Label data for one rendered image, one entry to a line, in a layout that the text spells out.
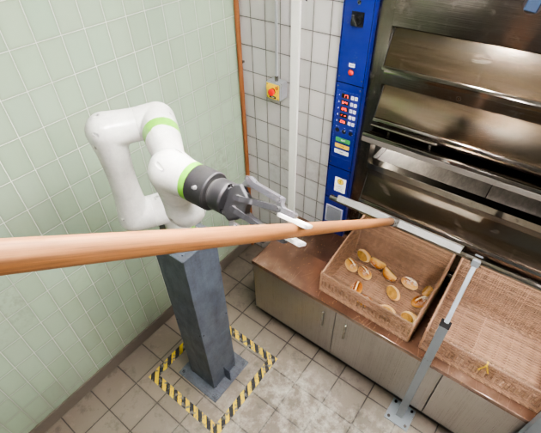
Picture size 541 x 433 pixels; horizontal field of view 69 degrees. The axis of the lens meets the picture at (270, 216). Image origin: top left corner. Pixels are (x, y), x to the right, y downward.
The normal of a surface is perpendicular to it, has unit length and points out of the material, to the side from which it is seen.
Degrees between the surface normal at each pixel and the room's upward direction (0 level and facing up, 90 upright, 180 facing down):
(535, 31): 90
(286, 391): 0
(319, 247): 0
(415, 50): 70
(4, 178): 90
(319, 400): 0
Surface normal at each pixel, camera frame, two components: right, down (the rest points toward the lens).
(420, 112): -0.57, 0.25
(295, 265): -0.02, -0.74
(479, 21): -0.61, 0.54
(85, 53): 0.80, 0.40
